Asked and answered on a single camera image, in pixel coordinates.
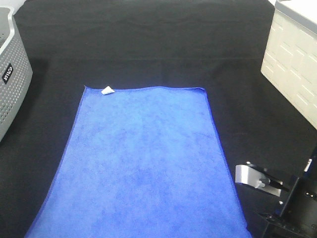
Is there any grey perforated laundry basket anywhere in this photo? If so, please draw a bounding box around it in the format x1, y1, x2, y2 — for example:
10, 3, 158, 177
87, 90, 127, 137
0, 6, 33, 138

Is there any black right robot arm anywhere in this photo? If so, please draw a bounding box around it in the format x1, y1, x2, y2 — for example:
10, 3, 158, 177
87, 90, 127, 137
259, 148, 317, 238

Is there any blue microfibre towel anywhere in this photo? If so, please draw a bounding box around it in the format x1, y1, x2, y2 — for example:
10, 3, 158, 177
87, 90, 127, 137
26, 87, 251, 238

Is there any black table cloth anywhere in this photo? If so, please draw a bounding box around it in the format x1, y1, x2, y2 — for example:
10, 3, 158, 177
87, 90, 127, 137
0, 0, 317, 238

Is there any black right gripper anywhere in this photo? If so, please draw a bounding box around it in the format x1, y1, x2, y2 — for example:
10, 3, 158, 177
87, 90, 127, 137
252, 213, 317, 238

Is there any white slotted storage box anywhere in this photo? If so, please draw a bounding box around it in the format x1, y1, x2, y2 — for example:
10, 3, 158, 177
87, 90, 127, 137
261, 0, 317, 127

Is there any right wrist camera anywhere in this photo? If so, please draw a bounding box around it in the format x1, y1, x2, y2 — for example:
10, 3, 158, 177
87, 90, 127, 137
235, 162, 290, 197

